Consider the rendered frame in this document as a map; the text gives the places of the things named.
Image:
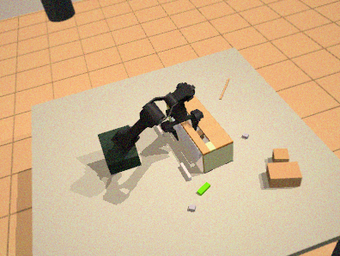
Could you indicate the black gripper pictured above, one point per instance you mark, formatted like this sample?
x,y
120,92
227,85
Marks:
x,y
180,116

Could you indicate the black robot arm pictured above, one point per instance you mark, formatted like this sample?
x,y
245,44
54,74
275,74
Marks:
x,y
152,115

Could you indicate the small green block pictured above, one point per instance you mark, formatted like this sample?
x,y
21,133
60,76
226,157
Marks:
x,y
203,189

